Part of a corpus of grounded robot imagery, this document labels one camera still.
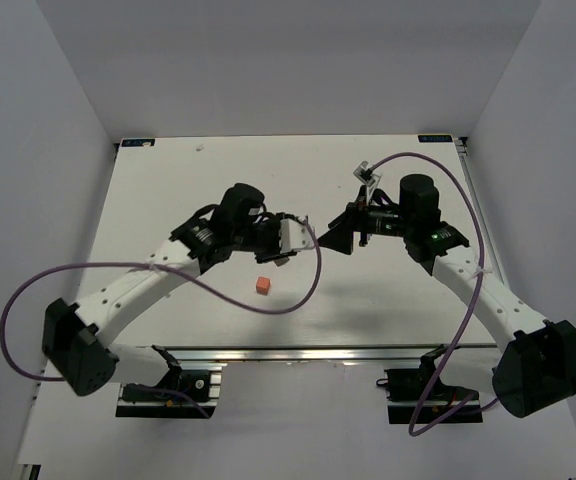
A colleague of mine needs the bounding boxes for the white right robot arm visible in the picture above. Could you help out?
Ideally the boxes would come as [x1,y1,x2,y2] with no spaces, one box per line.
[319,174,576,418]

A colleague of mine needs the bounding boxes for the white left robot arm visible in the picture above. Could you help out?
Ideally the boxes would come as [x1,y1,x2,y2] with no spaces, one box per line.
[42,183,309,396]

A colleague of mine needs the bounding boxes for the olive roof wood block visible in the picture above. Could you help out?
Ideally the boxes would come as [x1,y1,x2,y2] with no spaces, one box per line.
[274,257,289,267]

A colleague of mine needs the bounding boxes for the salmon cube wood block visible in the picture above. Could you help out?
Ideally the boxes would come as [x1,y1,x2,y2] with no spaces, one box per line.
[255,276,271,295]

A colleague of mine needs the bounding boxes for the blue label right corner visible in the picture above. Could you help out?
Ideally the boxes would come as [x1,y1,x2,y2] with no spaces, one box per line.
[417,134,453,143]

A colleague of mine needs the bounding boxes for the blue label corner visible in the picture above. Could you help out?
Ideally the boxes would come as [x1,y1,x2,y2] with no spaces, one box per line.
[120,139,155,148]
[417,134,453,143]

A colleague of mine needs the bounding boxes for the blue label left corner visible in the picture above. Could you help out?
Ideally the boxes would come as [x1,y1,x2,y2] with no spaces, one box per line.
[120,139,155,148]

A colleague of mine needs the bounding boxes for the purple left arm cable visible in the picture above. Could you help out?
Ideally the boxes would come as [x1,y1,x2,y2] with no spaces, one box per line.
[0,217,323,419]

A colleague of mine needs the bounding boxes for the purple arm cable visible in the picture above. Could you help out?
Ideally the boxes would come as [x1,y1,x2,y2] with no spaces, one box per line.
[0,217,323,419]
[367,152,499,439]

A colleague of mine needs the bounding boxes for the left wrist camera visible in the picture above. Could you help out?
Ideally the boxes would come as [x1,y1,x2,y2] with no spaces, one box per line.
[279,217,315,255]

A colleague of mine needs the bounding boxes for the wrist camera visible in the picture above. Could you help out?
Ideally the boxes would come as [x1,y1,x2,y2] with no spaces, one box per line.
[279,217,315,255]
[353,161,381,204]

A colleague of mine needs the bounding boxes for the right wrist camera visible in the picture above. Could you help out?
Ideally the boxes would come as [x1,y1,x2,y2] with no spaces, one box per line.
[353,161,381,204]

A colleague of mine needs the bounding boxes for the right side aluminium rail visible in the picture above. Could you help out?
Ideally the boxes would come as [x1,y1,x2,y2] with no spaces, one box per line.
[454,137,510,287]

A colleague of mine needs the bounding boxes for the aluminium table edge rail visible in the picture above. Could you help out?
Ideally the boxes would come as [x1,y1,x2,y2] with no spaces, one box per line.
[107,344,504,364]

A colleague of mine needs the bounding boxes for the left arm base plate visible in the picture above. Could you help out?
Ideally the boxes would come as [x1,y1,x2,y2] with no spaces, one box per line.
[115,362,225,420]

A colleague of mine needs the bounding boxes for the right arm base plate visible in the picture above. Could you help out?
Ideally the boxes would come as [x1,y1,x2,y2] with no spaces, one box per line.
[375,368,483,425]

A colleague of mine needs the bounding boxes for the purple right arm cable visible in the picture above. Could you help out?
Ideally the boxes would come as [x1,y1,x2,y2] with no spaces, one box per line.
[367,152,499,439]

